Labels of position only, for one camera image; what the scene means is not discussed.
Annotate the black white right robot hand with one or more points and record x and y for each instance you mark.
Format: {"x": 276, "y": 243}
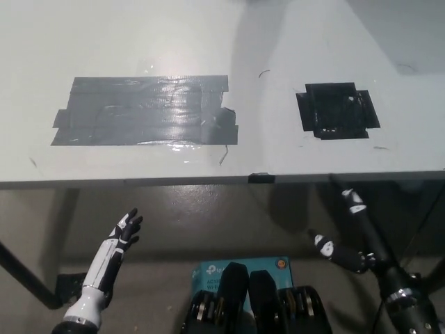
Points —
{"x": 396, "y": 278}

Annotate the grey duct tape patch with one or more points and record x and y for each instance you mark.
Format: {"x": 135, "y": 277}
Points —
{"x": 139, "y": 111}

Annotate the teal router cardboard box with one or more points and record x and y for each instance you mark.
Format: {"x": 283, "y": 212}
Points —
{"x": 208, "y": 269}

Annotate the black table foot plate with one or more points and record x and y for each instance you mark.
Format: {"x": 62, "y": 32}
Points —
{"x": 69, "y": 288}

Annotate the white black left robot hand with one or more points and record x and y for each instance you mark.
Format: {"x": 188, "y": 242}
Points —
{"x": 104, "y": 261}

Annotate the black metal table leg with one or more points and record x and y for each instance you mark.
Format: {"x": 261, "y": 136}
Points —
{"x": 21, "y": 269}

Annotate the black tape square patch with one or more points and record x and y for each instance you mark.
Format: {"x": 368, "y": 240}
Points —
{"x": 337, "y": 111}

